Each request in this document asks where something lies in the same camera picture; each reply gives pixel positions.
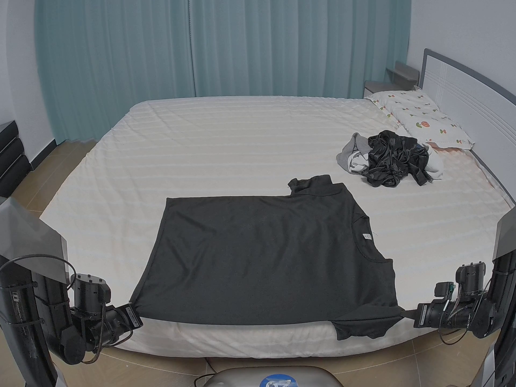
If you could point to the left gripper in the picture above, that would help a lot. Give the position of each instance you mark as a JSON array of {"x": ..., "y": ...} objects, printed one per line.
[{"x": 129, "y": 317}]

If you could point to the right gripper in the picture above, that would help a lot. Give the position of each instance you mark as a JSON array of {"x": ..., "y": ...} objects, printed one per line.
[{"x": 431, "y": 315}]

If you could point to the black T-shirt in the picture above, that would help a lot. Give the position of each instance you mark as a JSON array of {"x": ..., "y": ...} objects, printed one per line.
[{"x": 262, "y": 256}]

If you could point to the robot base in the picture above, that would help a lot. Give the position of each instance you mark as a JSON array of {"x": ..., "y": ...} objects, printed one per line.
[{"x": 242, "y": 377}]

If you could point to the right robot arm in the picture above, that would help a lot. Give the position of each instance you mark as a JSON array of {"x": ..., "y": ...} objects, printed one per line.
[{"x": 504, "y": 288}]

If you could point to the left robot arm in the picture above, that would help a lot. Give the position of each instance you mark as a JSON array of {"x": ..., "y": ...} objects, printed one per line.
[{"x": 28, "y": 304}]

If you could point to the pile of clothes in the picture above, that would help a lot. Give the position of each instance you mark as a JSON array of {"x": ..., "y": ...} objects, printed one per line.
[{"x": 387, "y": 159}]

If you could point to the bed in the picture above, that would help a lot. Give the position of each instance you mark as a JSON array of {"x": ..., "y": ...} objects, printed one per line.
[{"x": 242, "y": 143}]

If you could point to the black chest of drawers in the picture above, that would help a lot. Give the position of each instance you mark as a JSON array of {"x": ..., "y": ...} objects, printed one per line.
[{"x": 12, "y": 159}]

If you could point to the white printed pillow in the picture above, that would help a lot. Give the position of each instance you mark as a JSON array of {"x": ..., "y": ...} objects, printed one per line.
[{"x": 423, "y": 117}]

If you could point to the grey bedside table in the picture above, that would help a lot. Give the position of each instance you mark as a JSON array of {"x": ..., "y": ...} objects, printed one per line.
[{"x": 381, "y": 85}]

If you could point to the blue-green curtain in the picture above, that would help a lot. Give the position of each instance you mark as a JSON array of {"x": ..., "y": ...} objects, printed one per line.
[{"x": 201, "y": 34}]

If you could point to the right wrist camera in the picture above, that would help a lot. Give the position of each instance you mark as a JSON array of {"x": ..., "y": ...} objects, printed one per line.
[{"x": 443, "y": 290}]

